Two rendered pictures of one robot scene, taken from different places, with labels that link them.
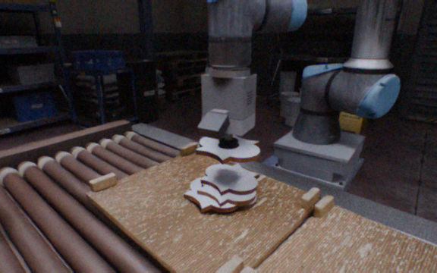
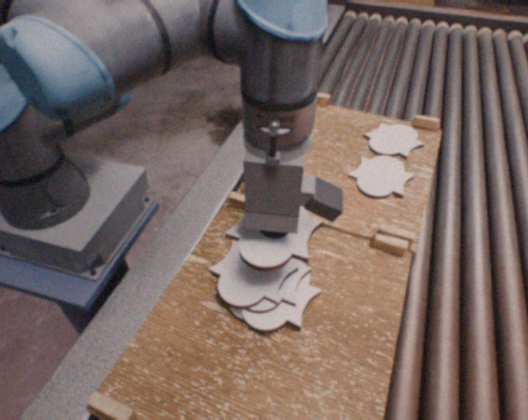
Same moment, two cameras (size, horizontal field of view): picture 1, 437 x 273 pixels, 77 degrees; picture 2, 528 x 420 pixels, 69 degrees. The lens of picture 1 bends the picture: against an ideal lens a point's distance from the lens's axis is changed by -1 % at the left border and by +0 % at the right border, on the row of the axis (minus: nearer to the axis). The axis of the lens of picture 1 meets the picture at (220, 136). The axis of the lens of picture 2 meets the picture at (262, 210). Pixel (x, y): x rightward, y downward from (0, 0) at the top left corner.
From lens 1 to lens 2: 74 cm
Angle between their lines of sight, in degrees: 88
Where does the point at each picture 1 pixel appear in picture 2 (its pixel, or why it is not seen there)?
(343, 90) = not seen: hidden behind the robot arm
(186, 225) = (343, 309)
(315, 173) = (132, 218)
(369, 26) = not seen: outside the picture
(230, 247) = (350, 258)
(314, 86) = (35, 125)
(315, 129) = (74, 182)
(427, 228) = (238, 145)
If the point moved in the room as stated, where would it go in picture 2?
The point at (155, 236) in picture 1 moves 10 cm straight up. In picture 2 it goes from (380, 334) to (397, 296)
